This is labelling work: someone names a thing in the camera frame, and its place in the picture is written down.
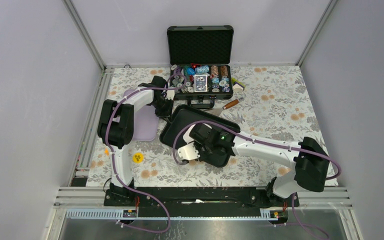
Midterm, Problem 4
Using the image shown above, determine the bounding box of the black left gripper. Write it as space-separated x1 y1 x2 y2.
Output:
150 96 175 124

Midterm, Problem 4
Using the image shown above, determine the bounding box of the black baking tray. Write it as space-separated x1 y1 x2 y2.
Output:
159 104 241 168

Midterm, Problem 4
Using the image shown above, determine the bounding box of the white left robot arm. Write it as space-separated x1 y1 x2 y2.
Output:
97 76 175 206

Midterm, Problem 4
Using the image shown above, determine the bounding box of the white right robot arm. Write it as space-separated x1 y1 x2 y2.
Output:
182 122 330 206

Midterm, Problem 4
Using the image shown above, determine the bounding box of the metal dough scraper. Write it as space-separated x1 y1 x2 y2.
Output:
207 97 244 116

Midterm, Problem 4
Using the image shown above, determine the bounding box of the purple plastic tray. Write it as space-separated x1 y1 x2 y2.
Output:
121 87 159 142

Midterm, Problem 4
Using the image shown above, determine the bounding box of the blue playing card deck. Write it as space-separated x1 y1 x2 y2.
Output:
194 74 208 93

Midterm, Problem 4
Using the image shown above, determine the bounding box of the yellow round token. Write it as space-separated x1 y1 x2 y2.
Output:
132 152 144 164

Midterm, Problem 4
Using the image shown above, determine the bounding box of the black poker chip case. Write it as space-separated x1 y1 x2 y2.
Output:
166 25 234 110

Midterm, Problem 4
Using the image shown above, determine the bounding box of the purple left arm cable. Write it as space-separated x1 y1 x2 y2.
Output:
105 66 188 236

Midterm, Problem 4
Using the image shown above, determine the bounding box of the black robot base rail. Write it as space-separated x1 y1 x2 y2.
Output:
103 186 300 208

